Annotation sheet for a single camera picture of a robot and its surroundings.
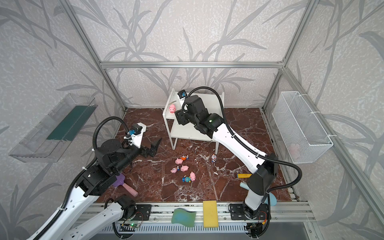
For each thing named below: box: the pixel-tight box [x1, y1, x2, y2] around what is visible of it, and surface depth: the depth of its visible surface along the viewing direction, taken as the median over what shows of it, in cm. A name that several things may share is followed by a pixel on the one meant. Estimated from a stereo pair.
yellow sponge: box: [203, 200, 219, 228], surface depth 74 cm
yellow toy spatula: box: [237, 173, 253, 179], surface depth 86 cm
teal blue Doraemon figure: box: [181, 175, 191, 183], surface depth 85 cm
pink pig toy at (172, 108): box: [168, 104, 176, 114], surface depth 74 cm
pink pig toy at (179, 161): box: [175, 158, 184, 165], surface depth 92 cm
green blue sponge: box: [171, 208, 197, 228], surface depth 72 cm
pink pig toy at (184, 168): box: [180, 165, 189, 172], surface depth 88 cm
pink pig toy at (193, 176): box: [190, 171, 196, 182], surface depth 86 cm
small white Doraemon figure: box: [211, 153, 217, 163], surface depth 93 cm
